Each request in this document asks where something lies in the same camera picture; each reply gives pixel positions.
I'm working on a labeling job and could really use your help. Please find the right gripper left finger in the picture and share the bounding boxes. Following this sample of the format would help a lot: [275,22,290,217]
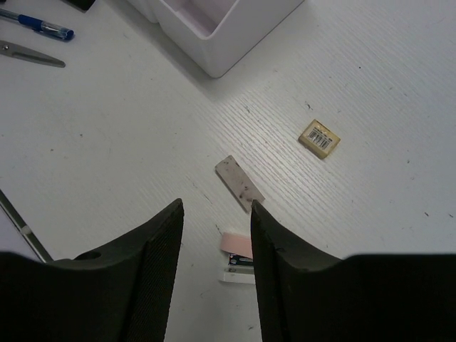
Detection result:
[1,199,185,341]

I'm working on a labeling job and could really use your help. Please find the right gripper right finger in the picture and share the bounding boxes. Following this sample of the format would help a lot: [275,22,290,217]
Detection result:
[251,202,455,341]

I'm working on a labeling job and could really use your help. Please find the black-handled scissors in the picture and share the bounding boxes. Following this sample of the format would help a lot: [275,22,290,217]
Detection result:
[0,41,66,68]

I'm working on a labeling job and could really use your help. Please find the pink white eraser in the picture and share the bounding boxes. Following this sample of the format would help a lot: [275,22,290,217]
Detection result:
[219,232,255,285]

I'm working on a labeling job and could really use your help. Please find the grey dirty eraser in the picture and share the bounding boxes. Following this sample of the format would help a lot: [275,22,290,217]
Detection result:
[214,155,265,213]

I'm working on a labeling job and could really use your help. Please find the yellow barcode eraser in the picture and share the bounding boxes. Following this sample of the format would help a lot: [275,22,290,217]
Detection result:
[298,119,341,160]

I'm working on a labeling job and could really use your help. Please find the right white compartment organizer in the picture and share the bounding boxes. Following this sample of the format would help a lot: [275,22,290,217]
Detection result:
[130,0,302,78]

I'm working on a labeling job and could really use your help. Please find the blue ballpoint pen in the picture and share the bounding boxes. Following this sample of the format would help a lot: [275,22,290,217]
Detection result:
[1,9,75,41]

